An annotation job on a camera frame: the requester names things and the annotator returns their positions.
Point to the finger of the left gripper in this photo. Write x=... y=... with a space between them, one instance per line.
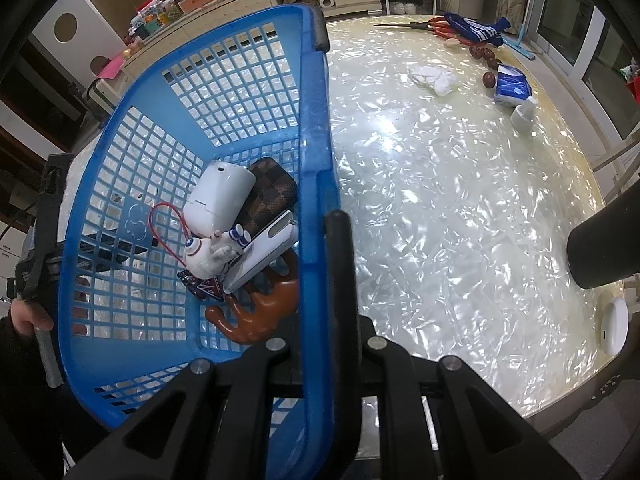
x=103 y=254

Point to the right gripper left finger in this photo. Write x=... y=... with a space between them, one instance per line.
x=239 y=419

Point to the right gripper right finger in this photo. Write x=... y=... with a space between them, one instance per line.
x=438 y=419

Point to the white astronaut figurine keychain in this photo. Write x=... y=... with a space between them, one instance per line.
x=205 y=260

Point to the brown wooden massager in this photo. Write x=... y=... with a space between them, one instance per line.
x=269 y=309

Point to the brown checkered glasses case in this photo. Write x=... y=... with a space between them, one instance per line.
x=273 y=193

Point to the blue plastic basket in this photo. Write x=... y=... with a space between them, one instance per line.
x=255 y=87

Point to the person left hand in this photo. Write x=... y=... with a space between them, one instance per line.
x=27 y=317

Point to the beige suitcase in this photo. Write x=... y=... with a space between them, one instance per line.
x=107 y=93

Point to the white round device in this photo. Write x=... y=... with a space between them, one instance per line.
x=614 y=326

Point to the small white bottle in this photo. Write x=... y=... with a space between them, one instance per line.
x=523 y=116

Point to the crumpled white tissue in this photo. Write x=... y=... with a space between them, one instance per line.
x=439 y=81

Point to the blue tissue pack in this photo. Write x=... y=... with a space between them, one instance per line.
x=512 y=87

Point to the red date fruit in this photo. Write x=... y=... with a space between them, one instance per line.
x=489 y=80
x=476 y=52

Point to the cream tv cabinet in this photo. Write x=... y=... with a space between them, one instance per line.
x=213 y=15

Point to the blue striped sock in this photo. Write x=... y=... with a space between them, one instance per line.
x=477 y=32

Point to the black cylinder handle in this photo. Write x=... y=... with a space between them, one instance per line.
x=605 y=248

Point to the red handled scissors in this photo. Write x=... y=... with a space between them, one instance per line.
x=437 y=26

